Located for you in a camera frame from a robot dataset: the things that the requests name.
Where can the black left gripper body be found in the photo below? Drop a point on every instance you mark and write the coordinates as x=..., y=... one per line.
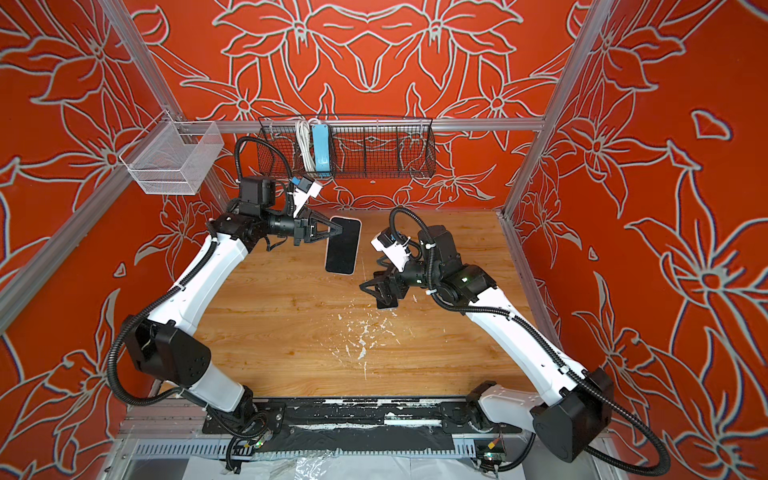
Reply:
x=283, y=226

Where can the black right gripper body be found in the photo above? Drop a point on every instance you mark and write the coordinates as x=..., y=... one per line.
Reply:
x=417, y=274

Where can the black phone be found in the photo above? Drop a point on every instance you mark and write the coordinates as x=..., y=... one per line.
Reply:
x=342, y=248

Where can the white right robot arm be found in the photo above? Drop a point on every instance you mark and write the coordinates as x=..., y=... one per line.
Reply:
x=570, y=407

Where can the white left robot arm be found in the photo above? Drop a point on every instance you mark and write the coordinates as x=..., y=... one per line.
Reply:
x=160, y=339

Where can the light blue box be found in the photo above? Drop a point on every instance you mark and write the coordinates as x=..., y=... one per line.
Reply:
x=321, y=144

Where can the clear acrylic bin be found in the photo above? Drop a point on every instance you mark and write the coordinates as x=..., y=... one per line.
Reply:
x=170, y=160

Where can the aluminium back crossbar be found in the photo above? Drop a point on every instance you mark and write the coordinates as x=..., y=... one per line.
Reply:
x=439, y=125

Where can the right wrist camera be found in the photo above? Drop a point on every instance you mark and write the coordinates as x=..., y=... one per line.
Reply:
x=393, y=247

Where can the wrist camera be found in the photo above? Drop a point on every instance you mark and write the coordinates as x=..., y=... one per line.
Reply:
x=303, y=188
x=393, y=247

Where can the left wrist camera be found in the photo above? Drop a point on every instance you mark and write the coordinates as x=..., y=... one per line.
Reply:
x=303, y=188

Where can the black wire basket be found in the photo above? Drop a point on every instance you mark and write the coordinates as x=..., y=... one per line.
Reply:
x=356, y=153

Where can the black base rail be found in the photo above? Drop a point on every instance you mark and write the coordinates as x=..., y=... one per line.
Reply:
x=420, y=426

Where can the aluminium frame post left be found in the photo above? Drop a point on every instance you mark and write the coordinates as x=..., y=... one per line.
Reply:
x=121, y=21

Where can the aluminium frame post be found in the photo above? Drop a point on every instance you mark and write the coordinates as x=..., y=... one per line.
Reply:
x=583, y=44
x=121, y=21

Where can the aluminium frame post right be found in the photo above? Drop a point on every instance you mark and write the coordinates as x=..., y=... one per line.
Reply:
x=583, y=44

